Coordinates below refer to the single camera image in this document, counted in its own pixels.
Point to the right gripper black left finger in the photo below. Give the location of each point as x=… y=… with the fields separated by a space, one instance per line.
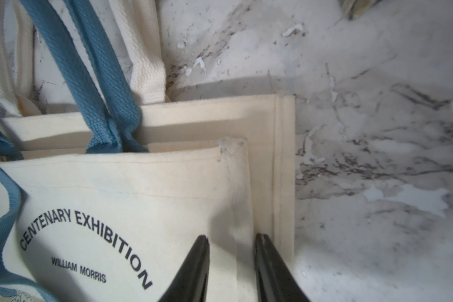
x=191 y=281

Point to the green handled canvas tote bag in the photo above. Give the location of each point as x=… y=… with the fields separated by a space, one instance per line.
x=353 y=9

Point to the starry night canvas tote bag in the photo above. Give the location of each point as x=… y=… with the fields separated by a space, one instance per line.
x=266 y=121

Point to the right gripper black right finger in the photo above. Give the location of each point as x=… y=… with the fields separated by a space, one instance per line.
x=275 y=283

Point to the blue handled canvas tote bag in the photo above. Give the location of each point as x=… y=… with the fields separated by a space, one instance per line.
x=117 y=222

